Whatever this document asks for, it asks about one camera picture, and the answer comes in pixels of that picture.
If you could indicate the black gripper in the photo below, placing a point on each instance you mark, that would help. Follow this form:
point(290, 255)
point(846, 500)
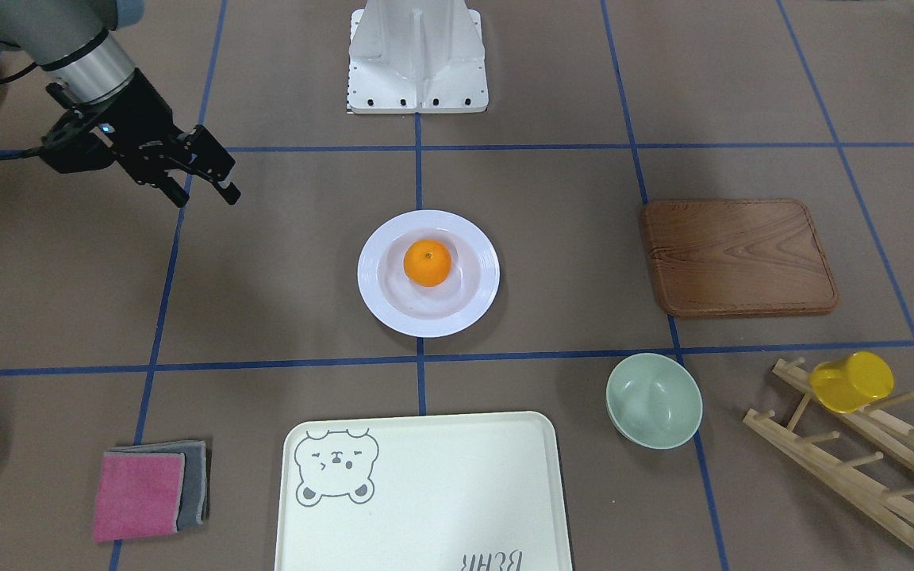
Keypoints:
point(142, 113)

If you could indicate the orange fruit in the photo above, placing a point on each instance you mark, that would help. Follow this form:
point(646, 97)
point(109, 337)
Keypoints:
point(428, 263)

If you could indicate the white round plate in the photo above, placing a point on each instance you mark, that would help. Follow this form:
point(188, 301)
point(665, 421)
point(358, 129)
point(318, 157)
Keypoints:
point(428, 312)

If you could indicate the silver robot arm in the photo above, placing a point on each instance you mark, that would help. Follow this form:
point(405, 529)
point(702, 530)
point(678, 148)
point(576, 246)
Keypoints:
point(72, 41)

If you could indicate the cream bear tray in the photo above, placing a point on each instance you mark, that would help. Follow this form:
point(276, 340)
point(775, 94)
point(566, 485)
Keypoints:
point(473, 491)

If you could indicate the grey folded cloth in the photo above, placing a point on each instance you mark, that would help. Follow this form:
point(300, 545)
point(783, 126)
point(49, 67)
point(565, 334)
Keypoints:
point(194, 482)

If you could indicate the pink folded cloth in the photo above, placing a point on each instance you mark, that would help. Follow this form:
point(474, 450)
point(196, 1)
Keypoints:
point(139, 495)

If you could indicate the green ceramic bowl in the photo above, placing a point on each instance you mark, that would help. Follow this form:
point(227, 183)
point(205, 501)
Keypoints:
point(653, 401)

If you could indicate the brown wooden cutting board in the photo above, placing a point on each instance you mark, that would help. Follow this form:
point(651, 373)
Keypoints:
point(737, 258)

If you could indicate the yellow plastic cup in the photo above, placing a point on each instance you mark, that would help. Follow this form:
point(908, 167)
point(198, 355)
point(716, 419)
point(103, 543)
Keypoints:
point(846, 385)

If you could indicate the wooden dish rack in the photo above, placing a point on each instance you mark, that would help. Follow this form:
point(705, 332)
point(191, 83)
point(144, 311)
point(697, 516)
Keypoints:
point(879, 484)

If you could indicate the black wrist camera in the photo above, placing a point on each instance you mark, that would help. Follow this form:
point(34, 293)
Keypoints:
point(72, 145)

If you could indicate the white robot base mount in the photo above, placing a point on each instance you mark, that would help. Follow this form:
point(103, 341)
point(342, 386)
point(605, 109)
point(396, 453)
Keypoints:
point(416, 57)

